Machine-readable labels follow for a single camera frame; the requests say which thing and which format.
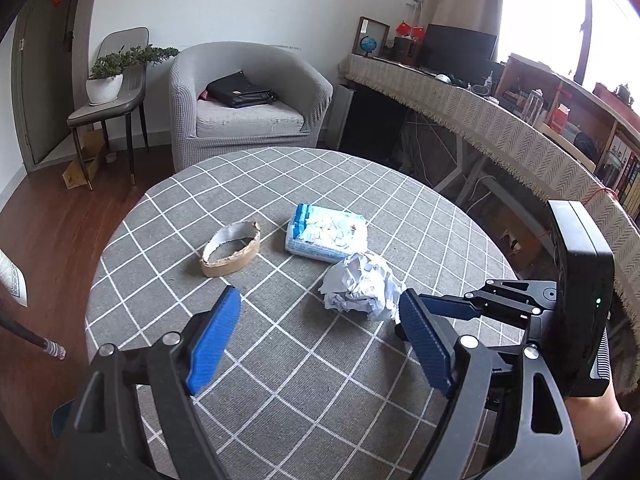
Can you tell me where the grey door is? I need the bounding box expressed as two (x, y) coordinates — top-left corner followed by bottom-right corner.
(11, 0), (78, 171)

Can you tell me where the wooden desk shelf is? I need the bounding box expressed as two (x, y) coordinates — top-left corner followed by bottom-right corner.
(496, 54), (639, 219)

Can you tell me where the white patterned tablecloth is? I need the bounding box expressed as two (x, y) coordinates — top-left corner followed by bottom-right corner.
(0, 250), (28, 308)

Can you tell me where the black monitor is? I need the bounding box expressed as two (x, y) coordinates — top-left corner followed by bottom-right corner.
(416, 24), (498, 84)

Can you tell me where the beige fringed desk cloth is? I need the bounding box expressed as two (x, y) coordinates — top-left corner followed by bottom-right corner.
(338, 54), (639, 392)

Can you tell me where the black bag on armchair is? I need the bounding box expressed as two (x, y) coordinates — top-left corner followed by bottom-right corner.
(201, 72), (278, 108)

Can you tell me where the grey dining chair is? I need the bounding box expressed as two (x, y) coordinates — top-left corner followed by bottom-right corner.
(66, 26), (151, 192)

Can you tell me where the small blue globe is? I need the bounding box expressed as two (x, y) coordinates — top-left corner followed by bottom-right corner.
(359, 36), (378, 56)

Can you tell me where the grey checked tablecloth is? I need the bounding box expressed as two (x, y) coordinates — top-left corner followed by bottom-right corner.
(85, 148), (513, 479)

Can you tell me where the brown tape roll core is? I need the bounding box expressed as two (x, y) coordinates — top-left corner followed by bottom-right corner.
(200, 221), (262, 278)

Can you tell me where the person's right hand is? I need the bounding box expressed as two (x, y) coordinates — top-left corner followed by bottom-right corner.
(565, 380), (631, 464)

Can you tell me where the grey armchair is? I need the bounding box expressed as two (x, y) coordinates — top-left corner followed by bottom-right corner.
(169, 41), (333, 171)

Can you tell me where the small paper ball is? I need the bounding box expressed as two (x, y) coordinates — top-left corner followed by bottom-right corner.
(319, 252), (405, 322)

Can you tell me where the cardboard box on floor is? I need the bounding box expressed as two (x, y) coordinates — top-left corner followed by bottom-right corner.
(62, 129), (106, 190)

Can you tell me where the black table leg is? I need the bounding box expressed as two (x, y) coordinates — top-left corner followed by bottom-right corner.
(0, 310), (66, 361)

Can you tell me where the wooden picture frame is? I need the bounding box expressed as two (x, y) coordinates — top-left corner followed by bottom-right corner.
(352, 16), (390, 58)

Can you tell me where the blue white tissue pack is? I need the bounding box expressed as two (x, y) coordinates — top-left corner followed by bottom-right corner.
(285, 203), (368, 263)

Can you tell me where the potted plant white pot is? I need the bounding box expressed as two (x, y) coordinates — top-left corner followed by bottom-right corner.
(86, 46), (179, 106)

